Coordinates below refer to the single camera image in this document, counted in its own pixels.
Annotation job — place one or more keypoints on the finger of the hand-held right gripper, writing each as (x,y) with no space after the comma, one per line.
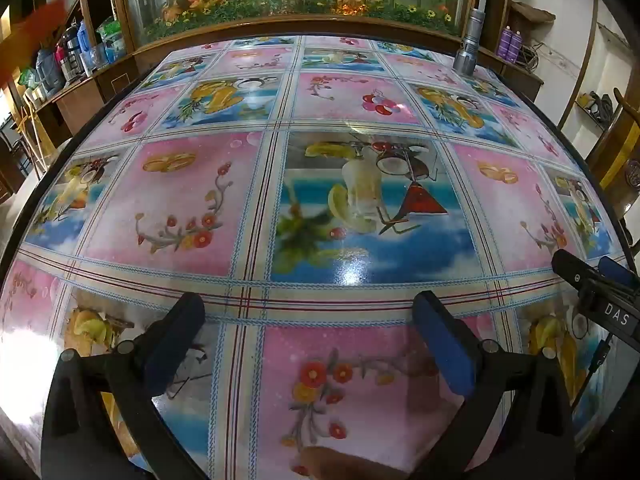
(617,271)
(570,269)

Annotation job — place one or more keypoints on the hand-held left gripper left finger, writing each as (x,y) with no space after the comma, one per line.
(170,345)

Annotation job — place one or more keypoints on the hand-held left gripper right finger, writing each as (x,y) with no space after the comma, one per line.
(442,345)

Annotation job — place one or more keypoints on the carved wooden chair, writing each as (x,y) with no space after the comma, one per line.
(617,160)

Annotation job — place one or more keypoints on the silver metal flashlight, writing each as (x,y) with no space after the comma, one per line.
(470,40)

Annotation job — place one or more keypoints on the wooden display cabinet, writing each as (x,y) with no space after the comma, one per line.
(75,100)

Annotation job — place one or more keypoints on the clear plastic bottles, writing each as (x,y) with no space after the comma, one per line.
(107,52)

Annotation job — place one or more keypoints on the small green packet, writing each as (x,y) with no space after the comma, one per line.
(26,80)

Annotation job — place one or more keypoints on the silver thermos flask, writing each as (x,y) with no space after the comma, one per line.
(70,55)

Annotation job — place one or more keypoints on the blue plastic bottle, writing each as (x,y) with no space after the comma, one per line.
(85,37)

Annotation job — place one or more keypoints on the green plastic packet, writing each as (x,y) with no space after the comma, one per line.
(107,27)

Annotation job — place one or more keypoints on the wooden wall shelf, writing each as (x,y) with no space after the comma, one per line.
(532,12)

